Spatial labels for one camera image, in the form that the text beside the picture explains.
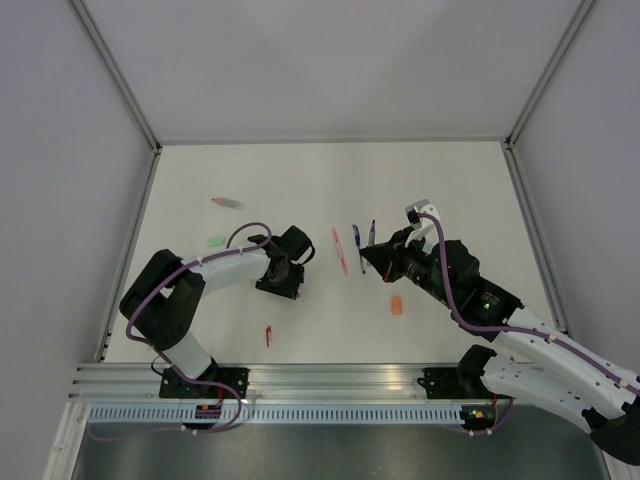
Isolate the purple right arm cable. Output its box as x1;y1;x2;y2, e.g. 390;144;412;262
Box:
417;212;640;436

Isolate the right aluminium frame post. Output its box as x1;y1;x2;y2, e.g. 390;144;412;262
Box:
504;0;598;150

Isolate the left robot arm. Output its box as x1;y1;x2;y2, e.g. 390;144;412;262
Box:
119;222;315;400

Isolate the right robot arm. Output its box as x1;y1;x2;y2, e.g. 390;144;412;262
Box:
360;229;639;466

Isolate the green highlighter cap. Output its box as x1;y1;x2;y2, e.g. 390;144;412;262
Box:
207;236;226;248

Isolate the blue gel pen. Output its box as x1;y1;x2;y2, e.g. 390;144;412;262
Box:
352;224;366;274

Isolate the orange highlighter pen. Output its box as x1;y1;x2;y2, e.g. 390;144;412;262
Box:
212;197;246;210

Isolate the orange highlighter cap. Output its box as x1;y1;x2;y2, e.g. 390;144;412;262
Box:
391;295;403;316

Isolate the purple grey marker pen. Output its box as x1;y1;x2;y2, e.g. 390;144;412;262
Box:
367;219;376;247

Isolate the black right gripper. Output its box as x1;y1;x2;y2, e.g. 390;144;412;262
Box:
362;225;455;307

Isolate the aluminium mounting rail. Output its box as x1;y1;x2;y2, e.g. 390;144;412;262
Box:
68;363;491;403

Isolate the white slotted cable duct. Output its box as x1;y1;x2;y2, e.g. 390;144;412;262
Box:
88;403;463;425

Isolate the left aluminium frame post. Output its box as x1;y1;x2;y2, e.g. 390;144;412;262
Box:
66;0;162;154

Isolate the aluminium frame post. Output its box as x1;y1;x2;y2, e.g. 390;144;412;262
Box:
66;0;162;154
504;0;598;150

